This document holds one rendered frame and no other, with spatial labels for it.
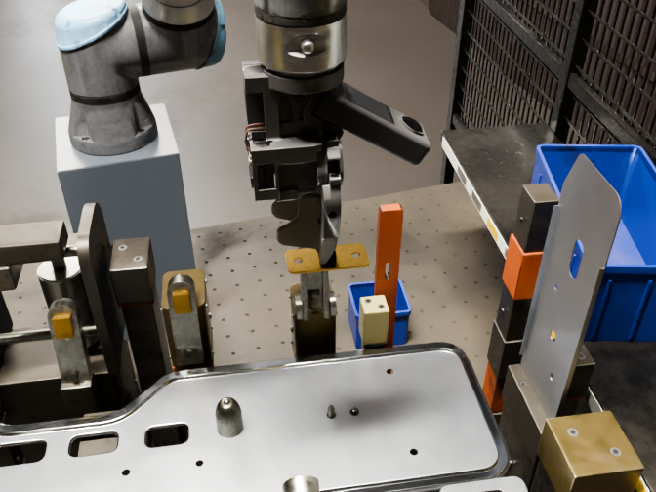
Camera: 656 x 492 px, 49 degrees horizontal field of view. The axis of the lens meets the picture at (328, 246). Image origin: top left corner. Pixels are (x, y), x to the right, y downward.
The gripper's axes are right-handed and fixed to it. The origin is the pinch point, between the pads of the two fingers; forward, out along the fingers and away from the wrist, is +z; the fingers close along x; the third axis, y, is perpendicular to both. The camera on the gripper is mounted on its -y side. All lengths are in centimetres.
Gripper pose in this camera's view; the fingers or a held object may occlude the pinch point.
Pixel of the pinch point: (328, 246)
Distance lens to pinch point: 73.0
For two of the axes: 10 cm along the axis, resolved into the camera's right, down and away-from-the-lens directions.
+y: -9.9, 1.0, -1.2
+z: 0.1, 7.9, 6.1
